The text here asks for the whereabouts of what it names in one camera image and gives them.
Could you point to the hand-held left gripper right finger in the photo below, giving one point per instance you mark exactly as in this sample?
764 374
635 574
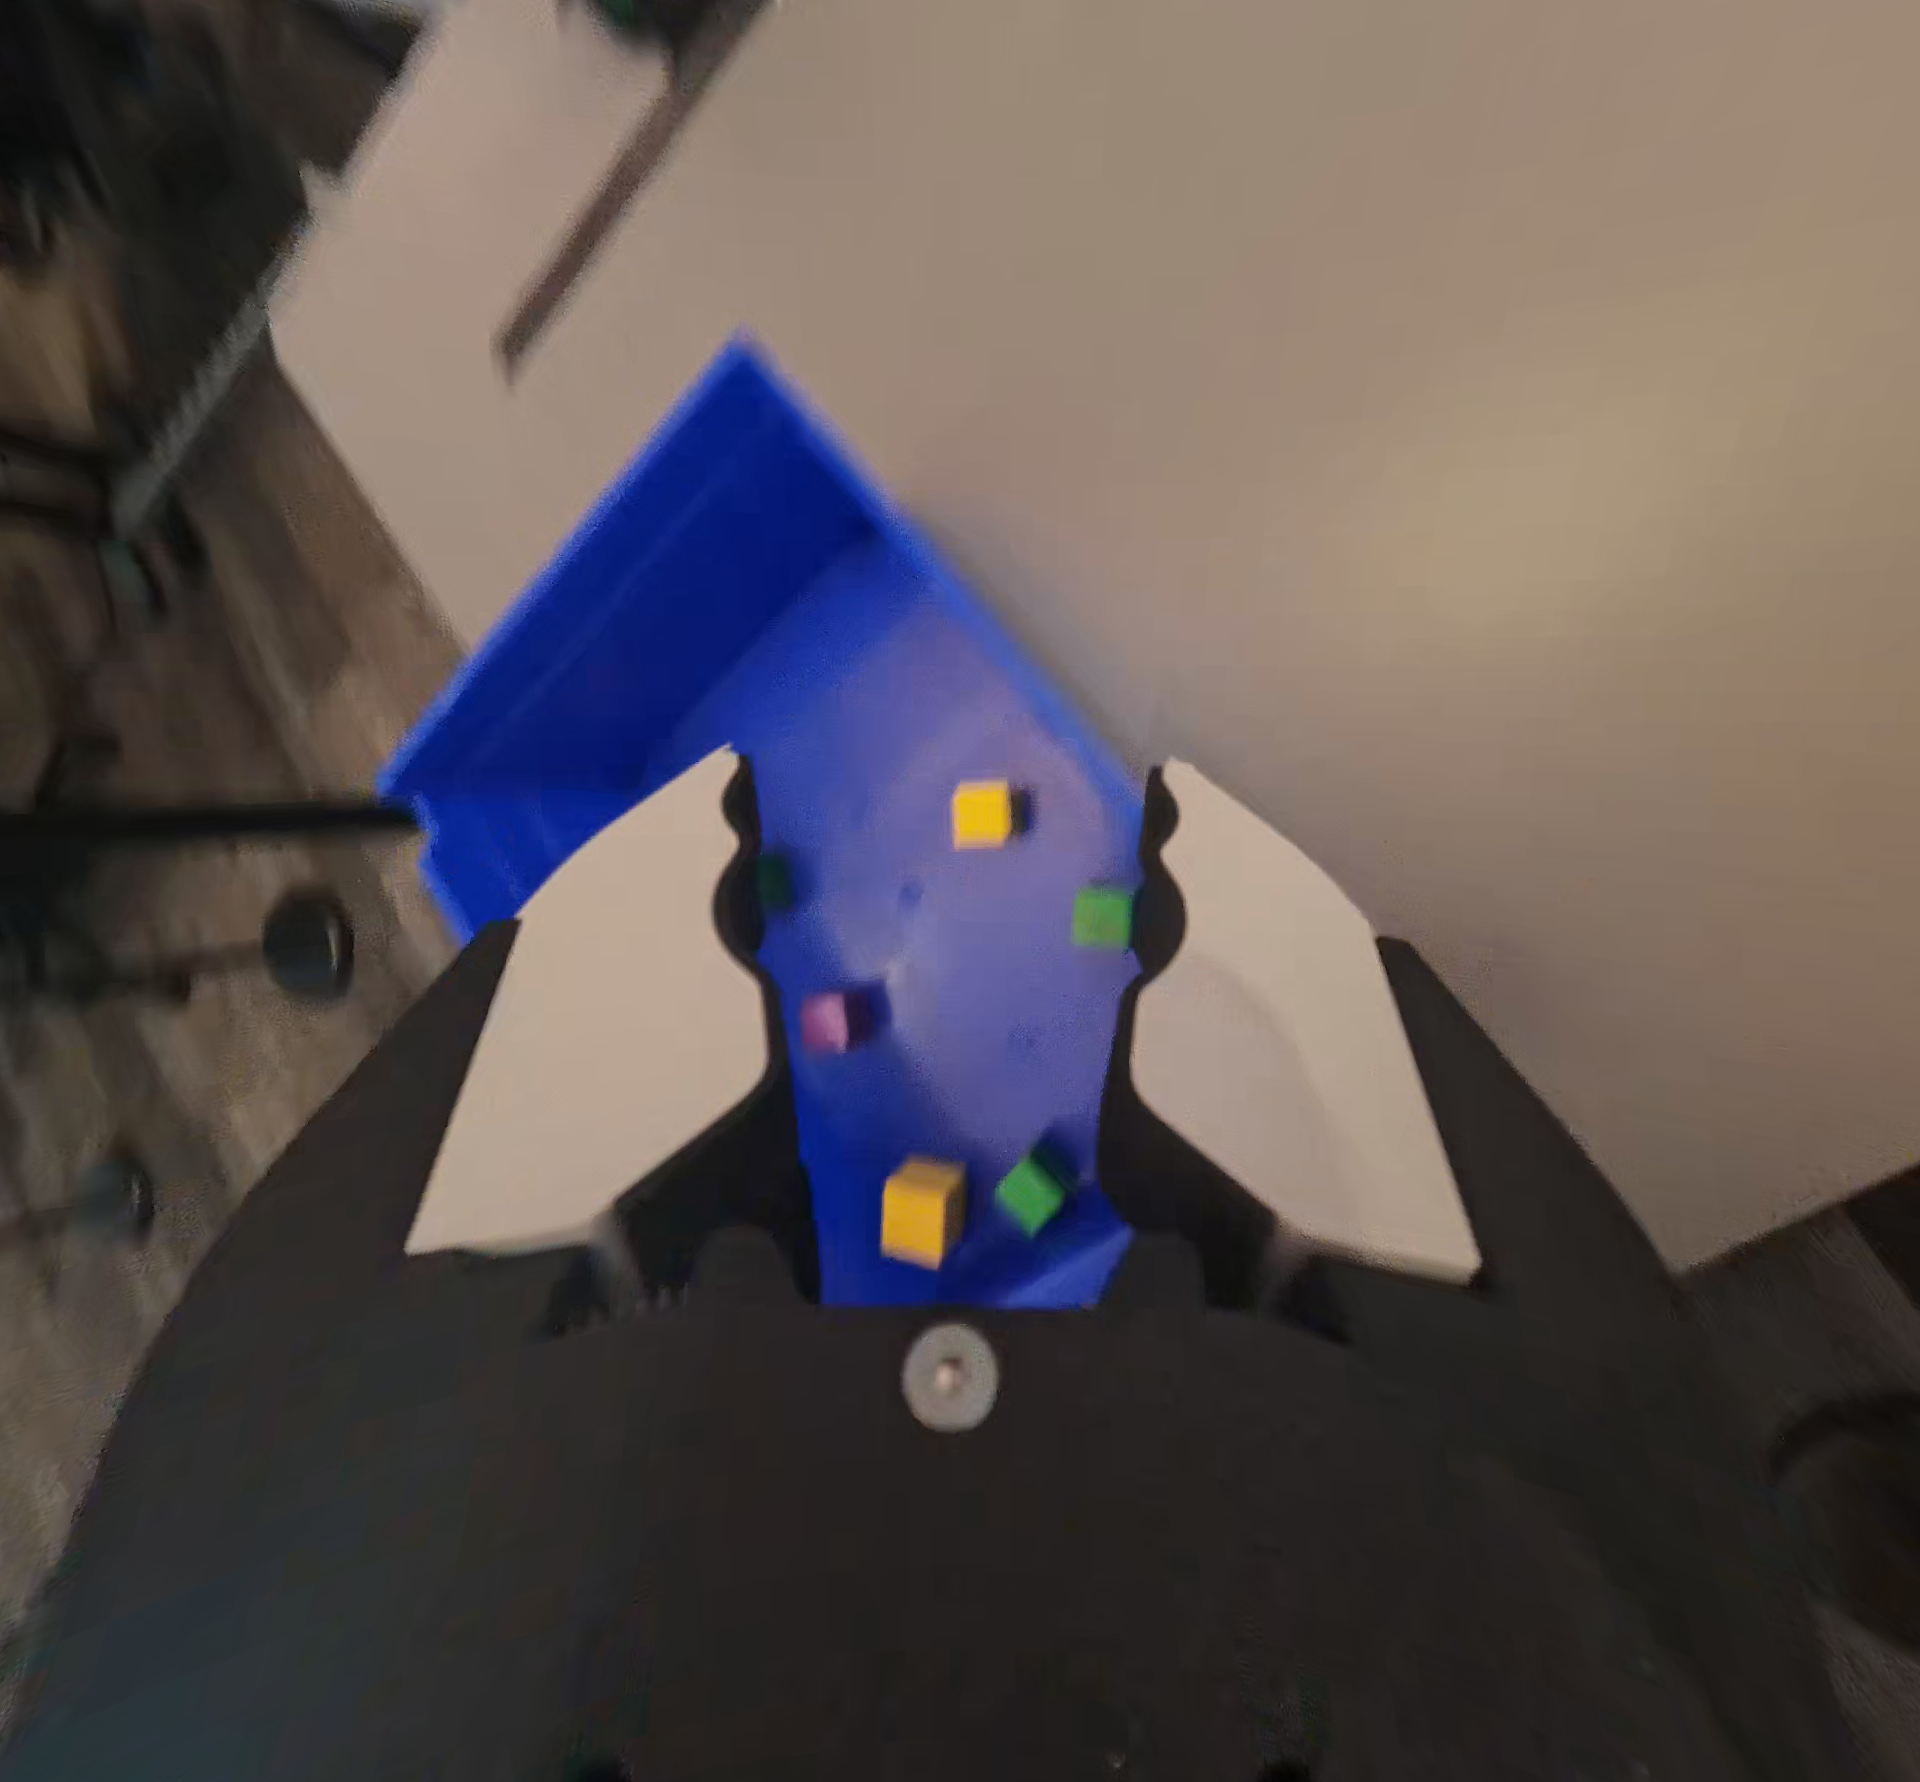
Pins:
1305 1077

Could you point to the green wooden cube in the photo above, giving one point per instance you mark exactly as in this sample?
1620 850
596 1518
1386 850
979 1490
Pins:
773 882
1104 917
1034 1193

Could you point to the yellow wooden cube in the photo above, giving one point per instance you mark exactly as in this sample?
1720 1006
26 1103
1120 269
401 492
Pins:
984 814
917 1213

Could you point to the blue plastic bin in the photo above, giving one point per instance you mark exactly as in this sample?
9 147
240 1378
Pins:
676 610

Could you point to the purple wooden cube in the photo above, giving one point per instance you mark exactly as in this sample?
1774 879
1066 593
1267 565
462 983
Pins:
826 1019

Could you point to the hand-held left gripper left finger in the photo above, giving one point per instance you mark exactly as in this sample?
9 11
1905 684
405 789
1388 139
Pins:
599 1047

